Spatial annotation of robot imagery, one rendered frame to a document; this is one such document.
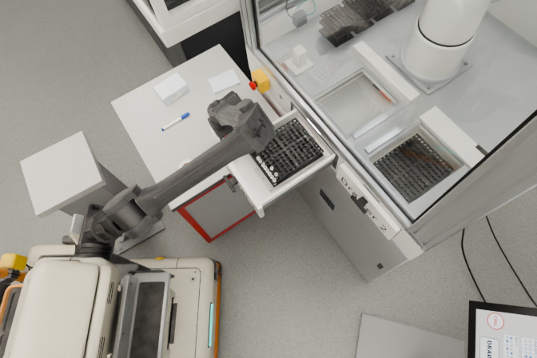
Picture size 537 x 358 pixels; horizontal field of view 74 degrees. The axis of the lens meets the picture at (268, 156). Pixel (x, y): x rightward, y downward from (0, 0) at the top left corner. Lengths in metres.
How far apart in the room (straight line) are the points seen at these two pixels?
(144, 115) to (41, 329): 1.07
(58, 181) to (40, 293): 0.92
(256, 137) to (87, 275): 0.45
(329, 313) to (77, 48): 2.66
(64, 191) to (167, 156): 0.43
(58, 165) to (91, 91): 1.31
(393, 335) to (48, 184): 1.75
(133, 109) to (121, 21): 1.70
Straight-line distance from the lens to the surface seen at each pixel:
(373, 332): 2.08
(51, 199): 1.69
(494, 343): 1.17
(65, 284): 0.84
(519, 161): 0.71
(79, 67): 3.17
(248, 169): 1.36
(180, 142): 1.56
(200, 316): 1.84
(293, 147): 1.35
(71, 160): 1.72
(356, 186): 1.25
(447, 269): 2.25
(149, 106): 1.71
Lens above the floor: 2.07
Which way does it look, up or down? 64 degrees down
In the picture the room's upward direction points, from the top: 8 degrees counter-clockwise
